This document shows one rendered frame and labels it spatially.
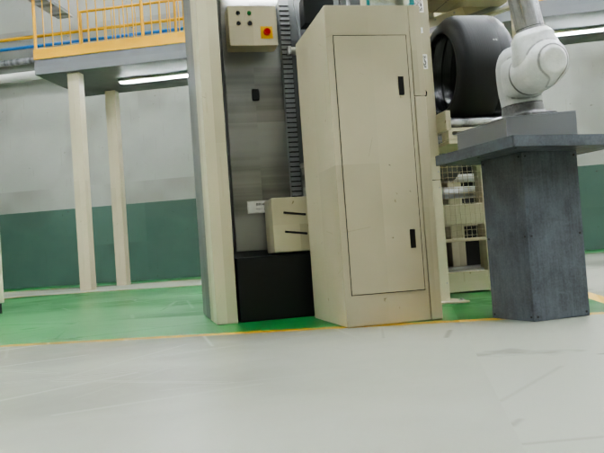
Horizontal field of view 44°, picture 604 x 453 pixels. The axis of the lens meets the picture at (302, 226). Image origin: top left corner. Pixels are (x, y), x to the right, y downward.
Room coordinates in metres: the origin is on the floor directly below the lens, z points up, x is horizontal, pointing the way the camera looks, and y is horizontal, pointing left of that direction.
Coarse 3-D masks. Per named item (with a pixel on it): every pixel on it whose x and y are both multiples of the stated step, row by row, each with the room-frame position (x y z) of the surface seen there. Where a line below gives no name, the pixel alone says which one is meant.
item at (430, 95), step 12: (432, 72) 3.76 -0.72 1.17; (432, 84) 3.76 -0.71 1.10; (432, 96) 3.76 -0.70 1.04; (432, 108) 3.76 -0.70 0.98; (432, 120) 3.76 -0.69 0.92; (432, 132) 3.76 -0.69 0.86; (432, 144) 3.75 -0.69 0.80; (432, 156) 3.75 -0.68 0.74; (432, 168) 3.75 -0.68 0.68; (432, 180) 3.75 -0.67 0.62; (444, 228) 3.76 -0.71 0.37; (444, 240) 3.76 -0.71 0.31; (444, 252) 3.76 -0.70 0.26; (444, 264) 3.76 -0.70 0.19; (444, 276) 3.76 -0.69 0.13; (444, 288) 3.76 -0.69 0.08; (444, 300) 3.75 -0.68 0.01
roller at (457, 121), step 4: (484, 116) 3.75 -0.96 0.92; (488, 116) 3.75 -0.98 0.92; (492, 116) 3.75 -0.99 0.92; (496, 116) 3.76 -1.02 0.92; (500, 116) 3.76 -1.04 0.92; (452, 120) 3.70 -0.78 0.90; (456, 120) 3.70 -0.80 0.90; (460, 120) 3.71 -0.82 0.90; (464, 120) 3.71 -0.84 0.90; (468, 120) 3.71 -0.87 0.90; (472, 120) 3.72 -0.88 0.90; (476, 120) 3.72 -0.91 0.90; (480, 120) 3.73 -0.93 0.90; (484, 120) 3.73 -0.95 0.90; (488, 120) 3.74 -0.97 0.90; (492, 120) 3.74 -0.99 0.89; (452, 124) 3.70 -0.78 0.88; (456, 124) 3.71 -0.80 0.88; (460, 124) 3.71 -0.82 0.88; (464, 124) 3.72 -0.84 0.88; (468, 124) 3.72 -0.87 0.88; (472, 124) 3.73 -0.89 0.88; (476, 124) 3.74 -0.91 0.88; (480, 124) 3.74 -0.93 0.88
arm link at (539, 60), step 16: (512, 0) 2.60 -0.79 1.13; (528, 0) 2.58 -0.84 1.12; (512, 16) 2.63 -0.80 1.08; (528, 16) 2.58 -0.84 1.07; (528, 32) 2.57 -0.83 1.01; (544, 32) 2.56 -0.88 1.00; (512, 48) 2.63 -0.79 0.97; (528, 48) 2.56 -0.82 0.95; (544, 48) 2.52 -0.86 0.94; (560, 48) 2.52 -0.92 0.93; (512, 64) 2.66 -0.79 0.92; (528, 64) 2.55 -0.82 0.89; (544, 64) 2.51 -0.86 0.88; (560, 64) 2.52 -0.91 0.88; (512, 80) 2.70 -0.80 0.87; (528, 80) 2.59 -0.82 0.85; (544, 80) 2.55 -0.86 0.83
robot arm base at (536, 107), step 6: (522, 102) 2.76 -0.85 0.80; (528, 102) 2.76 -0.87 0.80; (534, 102) 2.76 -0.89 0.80; (540, 102) 2.78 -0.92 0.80; (504, 108) 2.81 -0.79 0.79; (510, 108) 2.79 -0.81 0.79; (516, 108) 2.77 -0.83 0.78; (522, 108) 2.76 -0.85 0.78; (528, 108) 2.76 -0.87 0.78; (534, 108) 2.76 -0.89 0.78; (540, 108) 2.77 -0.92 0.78; (504, 114) 2.82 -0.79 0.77; (510, 114) 2.79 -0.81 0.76; (516, 114) 2.76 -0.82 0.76; (522, 114) 2.72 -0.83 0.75; (528, 114) 2.72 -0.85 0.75
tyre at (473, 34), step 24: (456, 24) 3.69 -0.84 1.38; (480, 24) 3.67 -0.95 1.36; (432, 48) 3.98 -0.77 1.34; (456, 48) 3.66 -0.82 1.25; (480, 48) 3.60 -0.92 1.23; (504, 48) 3.63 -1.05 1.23; (456, 72) 4.16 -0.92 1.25; (480, 72) 3.60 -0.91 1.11; (456, 96) 3.70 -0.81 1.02; (480, 96) 3.66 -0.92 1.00
